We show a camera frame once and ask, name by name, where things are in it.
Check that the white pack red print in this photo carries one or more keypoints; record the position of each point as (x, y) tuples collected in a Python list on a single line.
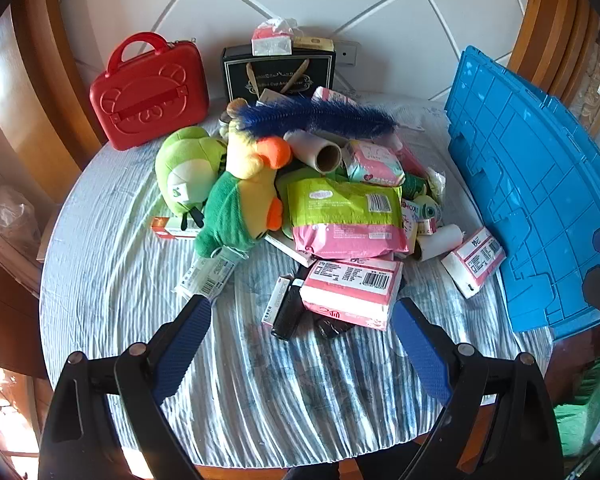
[(409, 220)]

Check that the small pink pad pack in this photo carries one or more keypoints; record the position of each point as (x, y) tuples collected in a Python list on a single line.
[(375, 162)]

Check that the orange white box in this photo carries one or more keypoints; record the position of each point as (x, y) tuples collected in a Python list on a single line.
[(172, 229)]

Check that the striped bedsheet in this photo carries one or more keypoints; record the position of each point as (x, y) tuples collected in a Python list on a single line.
[(260, 400)]

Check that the white wall socket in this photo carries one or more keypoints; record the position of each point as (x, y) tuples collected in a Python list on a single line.
[(347, 52)]

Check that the green bag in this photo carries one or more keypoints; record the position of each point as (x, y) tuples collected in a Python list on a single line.
[(587, 400)]

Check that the pink red tissue pack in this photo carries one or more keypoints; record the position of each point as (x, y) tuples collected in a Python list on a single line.
[(350, 290)]

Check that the red white tissue box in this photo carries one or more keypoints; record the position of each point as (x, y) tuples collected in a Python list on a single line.
[(270, 42)]

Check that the crinkled white wrapper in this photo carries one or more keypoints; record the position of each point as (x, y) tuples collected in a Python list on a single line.
[(436, 181)]

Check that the black gift box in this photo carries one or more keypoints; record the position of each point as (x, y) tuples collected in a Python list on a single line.
[(280, 72)]

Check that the beige flat box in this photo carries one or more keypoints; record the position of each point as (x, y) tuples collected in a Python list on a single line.
[(312, 44)]

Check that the clear plastic bag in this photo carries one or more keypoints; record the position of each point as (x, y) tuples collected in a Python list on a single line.
[(12, 220)]

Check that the green frog plush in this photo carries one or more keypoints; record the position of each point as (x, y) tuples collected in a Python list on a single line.
[(185, 160)]

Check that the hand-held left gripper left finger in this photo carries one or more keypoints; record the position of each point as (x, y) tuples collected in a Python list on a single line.
[(185, 340)]

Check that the white roll cardboard core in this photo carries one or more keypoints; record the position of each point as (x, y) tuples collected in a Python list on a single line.
[(305, 146)]

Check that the large green pink pad pack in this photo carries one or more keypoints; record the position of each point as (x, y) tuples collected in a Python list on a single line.
[(340, 210)]

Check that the black trash bag roll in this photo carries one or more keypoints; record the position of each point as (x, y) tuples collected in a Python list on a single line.
[(287, 310)]

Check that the patterned rolled rug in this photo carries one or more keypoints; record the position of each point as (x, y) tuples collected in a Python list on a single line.
[(597, 80)]

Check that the dark wooden nightstand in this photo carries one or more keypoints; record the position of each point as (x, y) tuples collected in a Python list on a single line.
[(5, 320)]

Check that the black plastic bag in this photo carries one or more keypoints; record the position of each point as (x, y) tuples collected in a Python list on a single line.
[(332, 327)]

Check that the cream cardboard box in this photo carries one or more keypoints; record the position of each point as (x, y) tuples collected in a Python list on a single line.
[(272, 96)]

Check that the green can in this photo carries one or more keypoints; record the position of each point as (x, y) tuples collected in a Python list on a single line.
[(414, 185)]

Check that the red bear suitcase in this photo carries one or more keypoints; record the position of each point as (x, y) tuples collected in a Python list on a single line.
[(150, 90)]

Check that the pink soft pack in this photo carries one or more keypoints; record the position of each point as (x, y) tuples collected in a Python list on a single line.
[(412, 160)]

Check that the blue bristle duster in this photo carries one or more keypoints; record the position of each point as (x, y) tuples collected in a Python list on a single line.
[(320, 115)]

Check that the white flat box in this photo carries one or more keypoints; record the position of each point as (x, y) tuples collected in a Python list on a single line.
[(286, 249)]

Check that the small pink box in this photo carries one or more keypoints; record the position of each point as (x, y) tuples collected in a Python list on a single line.
[(275, 300)]

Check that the white barcode packet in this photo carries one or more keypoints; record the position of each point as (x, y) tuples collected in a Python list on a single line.
[(205, 275)]

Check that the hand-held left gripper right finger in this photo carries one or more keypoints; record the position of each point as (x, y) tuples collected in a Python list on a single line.
[(420, 350)]

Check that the blue plastic crate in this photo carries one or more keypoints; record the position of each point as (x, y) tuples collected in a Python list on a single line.
[(530, 185)]

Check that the white pink tissue pack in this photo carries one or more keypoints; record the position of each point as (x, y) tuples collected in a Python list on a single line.
[(472, 262), (335, 95)]

